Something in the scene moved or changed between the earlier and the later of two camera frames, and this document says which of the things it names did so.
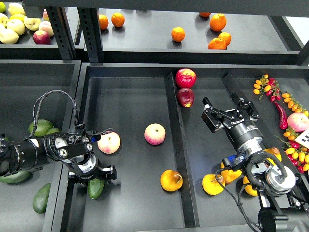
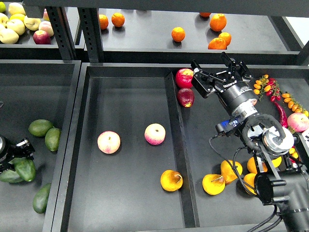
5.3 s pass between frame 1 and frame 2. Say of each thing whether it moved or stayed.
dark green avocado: moved
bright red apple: stayed
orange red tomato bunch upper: stayed
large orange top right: stayed
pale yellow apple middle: stayed
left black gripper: moved
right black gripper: moved
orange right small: stayed
